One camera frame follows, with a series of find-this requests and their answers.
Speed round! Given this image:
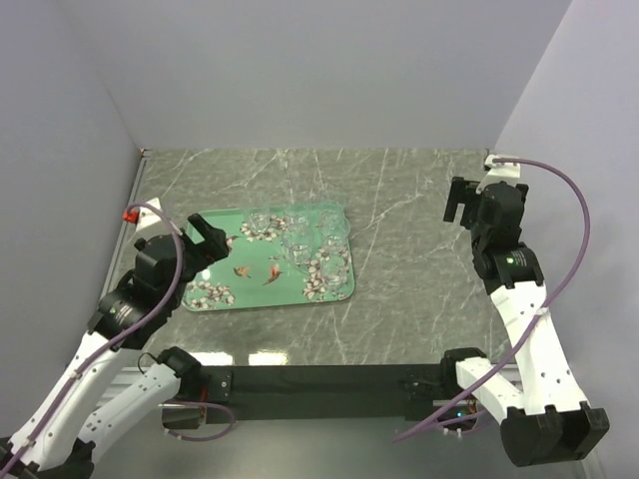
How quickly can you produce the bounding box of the clear glass wide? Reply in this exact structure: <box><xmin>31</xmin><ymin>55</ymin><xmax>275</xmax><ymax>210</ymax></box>
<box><xmin>284</xmin><ymin>203</ymin><xmax>314</xmax><ymax>230</ymax></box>

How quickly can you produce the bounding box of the clear stemmed glass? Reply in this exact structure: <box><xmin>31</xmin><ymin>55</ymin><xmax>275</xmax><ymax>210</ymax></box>
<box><xmin>320</xmin><ymin>256</ymin><xmax>348</xmax><ymax>290</ymax></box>

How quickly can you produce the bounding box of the small clear glass mid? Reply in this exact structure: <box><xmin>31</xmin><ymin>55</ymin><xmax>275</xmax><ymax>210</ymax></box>
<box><xmin>319</xmin><ymin>215</ymin><xmax>350</xmax><ymax>252</ymax></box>

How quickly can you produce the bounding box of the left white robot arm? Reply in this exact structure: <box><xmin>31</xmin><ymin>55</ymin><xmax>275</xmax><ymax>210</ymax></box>
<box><xmin>1</xmin><ymin>214</ymin><xmax>230</xmax><ymax>478</ymax></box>

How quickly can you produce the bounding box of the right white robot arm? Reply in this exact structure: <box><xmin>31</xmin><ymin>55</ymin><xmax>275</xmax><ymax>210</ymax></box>
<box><xmin>439</xmin><ymin>177</ymin><xmax>610</xmax><ymax>467</ymax></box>

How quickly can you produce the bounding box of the green floral bird tray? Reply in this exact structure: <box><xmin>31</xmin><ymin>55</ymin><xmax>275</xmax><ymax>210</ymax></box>
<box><xmin>182</xmin><ymin>203</ymin><xmax>355</xmax><ymax>312</ymax></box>

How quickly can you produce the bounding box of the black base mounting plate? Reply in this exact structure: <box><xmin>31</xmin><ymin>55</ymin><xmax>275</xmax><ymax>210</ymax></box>
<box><xmin>203</xmin><ymin>364</ymin><xmax>460</xmax><ymax>421</ymax></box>

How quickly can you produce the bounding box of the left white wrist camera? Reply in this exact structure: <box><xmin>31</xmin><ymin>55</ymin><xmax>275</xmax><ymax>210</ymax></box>
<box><xmin>123</xmin><ymin>198</ymin><xmax>170</xmax><ymax>240</ymax></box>

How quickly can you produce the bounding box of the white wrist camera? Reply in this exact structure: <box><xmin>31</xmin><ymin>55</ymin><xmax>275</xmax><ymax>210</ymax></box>
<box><xmin>123</xmin><ymin>198</ymin><xmax>170</xmax><ymax>240</ymax></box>
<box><xmin>475</xmin><ymin>154</ymin><xmax>521</xmax><ymax>195</ymax></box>

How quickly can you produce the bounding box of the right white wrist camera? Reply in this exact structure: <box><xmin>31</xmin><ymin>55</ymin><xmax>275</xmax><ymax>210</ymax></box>
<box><xmin>475</xmin><ymin>154</ymin><xmax>521</xmax><ymax>195</ymax></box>

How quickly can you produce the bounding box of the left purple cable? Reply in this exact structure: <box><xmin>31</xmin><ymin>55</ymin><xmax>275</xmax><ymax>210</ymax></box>
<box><xmin>0</xmin><ymin>201</ymin><xmax>239</xmax><ymax>479</ymax></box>

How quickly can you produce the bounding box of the purple cable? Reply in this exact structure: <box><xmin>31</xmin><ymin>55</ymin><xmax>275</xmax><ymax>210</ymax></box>
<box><xmin>391</xmin><ymin>158</ymin><xmax>591</xmax><ymax>445</ymax></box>
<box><xmin>0</xmin><ymin>201</ymin><xmax>239</xmax><ymax>479</ymax></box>

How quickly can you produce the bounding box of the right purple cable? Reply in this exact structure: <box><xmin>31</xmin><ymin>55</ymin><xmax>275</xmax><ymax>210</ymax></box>
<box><xmin>391</xmin><ymin>158</ymin><xmax>591</xmax><ymax>445</ymax></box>

